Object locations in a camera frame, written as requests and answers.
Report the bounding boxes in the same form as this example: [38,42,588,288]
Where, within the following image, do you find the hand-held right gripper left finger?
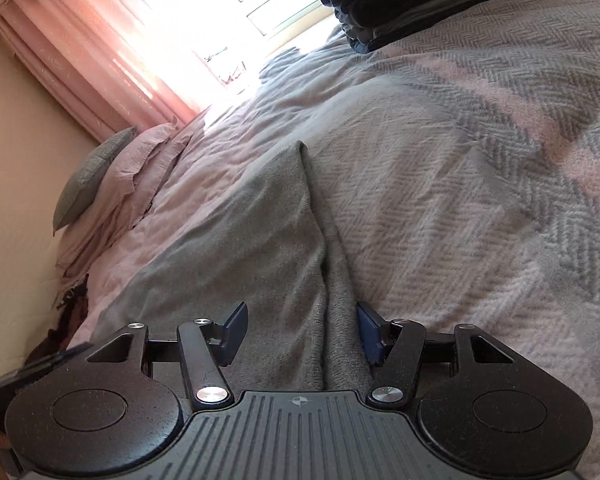
[87,301,249,406]

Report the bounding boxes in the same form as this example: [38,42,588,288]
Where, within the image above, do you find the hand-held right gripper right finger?
[356,301,517,404]

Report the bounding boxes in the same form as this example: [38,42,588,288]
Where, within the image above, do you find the grey knit sweater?
[87,140,376,393]

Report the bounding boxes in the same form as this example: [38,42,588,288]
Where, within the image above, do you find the pink textured bedspread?
[65,105,321,356]

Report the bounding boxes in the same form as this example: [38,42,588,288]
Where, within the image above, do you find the pink pillow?
[55,115,211,306]

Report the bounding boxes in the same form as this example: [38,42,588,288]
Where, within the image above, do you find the grey herringbone blanket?
[257,0,600,386]

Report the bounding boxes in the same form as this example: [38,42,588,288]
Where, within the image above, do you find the grey pillow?
[52,126,138,237]

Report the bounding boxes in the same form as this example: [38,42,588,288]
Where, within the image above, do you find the dark blue jeans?
[349,35,396,54]

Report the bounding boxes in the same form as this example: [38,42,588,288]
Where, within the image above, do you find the window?
[115,0,351,91]

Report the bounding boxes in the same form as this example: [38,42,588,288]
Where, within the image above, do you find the pink curtain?
[0,0,206,143]

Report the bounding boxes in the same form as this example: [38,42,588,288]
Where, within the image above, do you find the grey folded garment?
[342,0,509,46]

